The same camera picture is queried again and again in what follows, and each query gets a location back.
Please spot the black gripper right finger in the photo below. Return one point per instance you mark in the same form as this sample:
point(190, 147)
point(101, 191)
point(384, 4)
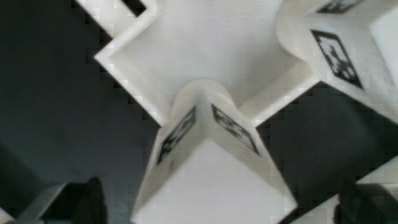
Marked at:
point(366, 205)

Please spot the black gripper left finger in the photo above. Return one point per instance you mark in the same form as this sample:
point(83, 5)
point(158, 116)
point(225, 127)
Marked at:
point(67, 204)

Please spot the white small chair post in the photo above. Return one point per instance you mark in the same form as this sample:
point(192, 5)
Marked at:
point(211, 181)

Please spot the white chair seat part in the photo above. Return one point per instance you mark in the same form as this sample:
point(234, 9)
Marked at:
point(202, 39)

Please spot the white chair leg block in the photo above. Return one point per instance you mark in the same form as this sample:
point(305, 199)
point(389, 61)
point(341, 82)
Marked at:
point(339, 35)

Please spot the white U-shaped fence frame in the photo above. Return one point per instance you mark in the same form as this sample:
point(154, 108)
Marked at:
point(316, 192)

